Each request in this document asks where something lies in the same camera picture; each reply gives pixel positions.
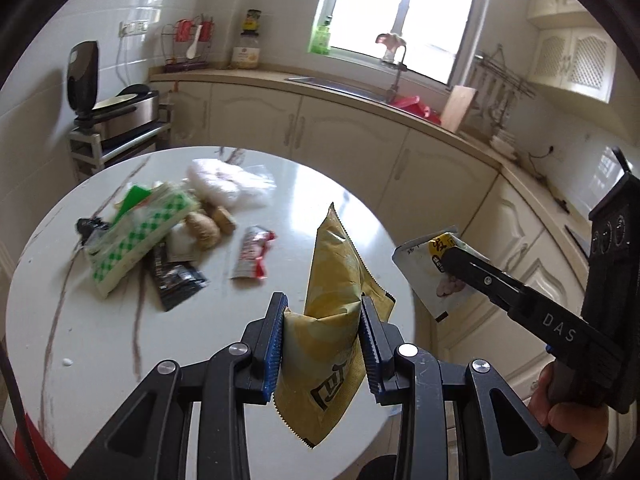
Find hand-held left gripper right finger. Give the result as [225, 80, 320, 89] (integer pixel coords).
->
[360, 296, 581, 480]

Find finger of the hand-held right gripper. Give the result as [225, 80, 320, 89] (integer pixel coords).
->
[441, 246, 528, 322]

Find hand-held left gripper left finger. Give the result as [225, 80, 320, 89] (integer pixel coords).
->
[65, 292, 291, 480]

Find yellow snack bag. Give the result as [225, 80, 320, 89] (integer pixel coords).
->
[274, 202, 396, 448]

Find person's right hand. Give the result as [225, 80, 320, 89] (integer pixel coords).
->
[529, 362, 613, 461]

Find red white snack packet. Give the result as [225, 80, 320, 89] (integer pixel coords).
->
[231, 226, 277, 281]

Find black snack packet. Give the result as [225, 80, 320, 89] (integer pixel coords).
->
[147, 240, 208, 312]

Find small white sachet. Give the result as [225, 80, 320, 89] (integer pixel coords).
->
[167, 225, 201, 263]

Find stack of white bowls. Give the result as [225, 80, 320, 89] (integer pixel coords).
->
[490, 130, 518, 154]

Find wooden cutting board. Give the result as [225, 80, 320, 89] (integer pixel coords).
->
[440, 85, 478, 135]

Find clear crumpled plastic bag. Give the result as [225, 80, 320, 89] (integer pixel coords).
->
[186, 158, 277, 208]

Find green checkered tissue pack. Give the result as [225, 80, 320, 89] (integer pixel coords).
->
[84, 182, 201, 300]

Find red plastic basin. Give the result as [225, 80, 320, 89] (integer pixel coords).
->
[390, 95, 443, 126]

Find metal utensil rack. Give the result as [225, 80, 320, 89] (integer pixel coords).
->
[472, 45, 536, 131]

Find cream lower kitchen cabinets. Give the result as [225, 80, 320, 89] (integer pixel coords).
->
[150, 72, 601, 411]

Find green plastic wrapper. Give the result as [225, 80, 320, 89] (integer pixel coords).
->
[111, 185, 151, 223]

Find metal faucet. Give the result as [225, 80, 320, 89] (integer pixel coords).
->
[385, 60, 407, 103]

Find small black wrapper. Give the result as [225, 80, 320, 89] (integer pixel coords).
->
[75, 217, 111, 247]

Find steel sink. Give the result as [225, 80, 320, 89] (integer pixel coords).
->
[286, 76, 396, 102]

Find red plastic object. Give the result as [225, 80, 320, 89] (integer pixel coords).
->
[12, 412, 71, 480]

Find grey storage rack cart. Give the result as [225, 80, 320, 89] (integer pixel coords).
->
[69, 105, 173, 183]

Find green detergent bottle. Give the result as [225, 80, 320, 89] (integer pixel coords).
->
[307, 16, 333, 56]

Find clear jar with orange label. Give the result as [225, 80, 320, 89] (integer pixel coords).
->
[231, 32, 262, 71]

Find kitchen window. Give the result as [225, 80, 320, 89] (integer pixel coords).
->
[312, 0, 481, 86]

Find electric griddle with black lid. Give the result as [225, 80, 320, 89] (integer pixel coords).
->
[66, 41, 163, 141]

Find cream upper wall cabinet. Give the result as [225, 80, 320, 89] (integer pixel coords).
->
[525, 0, 621, 106]

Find wire cup rack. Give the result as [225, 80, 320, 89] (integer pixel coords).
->
[161, 17, 217, 73]

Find white power cable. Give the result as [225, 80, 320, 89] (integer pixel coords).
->
[116, 35, 132, 92]

